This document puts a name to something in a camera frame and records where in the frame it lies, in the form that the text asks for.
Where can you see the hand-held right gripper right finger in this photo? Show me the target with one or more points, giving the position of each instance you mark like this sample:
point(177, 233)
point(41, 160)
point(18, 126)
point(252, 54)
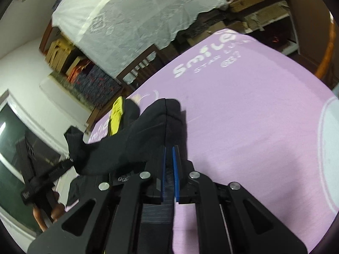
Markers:
point(175, 174)

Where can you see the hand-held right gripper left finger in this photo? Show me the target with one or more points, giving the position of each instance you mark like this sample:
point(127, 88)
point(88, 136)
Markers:
point(164, 174)

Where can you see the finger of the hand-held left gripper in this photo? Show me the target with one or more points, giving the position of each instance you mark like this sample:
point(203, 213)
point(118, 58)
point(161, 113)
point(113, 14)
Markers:
point(61, 168)

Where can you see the black clothes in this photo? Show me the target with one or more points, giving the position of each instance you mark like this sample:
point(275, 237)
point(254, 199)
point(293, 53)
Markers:
point(148, 132)

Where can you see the person's left hand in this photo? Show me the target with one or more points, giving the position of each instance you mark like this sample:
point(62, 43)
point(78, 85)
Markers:
point(57, 211)

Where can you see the yellow patterned object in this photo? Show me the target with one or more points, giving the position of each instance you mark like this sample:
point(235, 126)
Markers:
point(116, 116)

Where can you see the stack of dark patterned boxes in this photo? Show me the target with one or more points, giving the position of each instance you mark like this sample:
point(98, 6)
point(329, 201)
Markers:
point(92, 84)

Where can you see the purple printed blanket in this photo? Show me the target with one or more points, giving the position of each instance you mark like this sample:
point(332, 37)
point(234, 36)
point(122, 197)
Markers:
point(238, 111)

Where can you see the stack of yellow cardboard boxes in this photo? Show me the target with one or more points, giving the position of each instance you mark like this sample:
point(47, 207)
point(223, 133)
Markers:
point(57, 51)

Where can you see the wooden chair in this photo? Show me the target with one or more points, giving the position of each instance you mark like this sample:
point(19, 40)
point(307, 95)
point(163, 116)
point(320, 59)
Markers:
point(155, 54)

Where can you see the white lace cloth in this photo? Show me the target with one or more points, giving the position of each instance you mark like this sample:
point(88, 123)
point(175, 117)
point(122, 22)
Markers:
point(145, 13)

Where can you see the white shelf rack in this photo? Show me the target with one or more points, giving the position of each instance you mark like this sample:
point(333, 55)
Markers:
point(290, 18)

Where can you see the round wooden table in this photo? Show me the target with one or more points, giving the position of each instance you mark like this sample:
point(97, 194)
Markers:
point(327, 50)

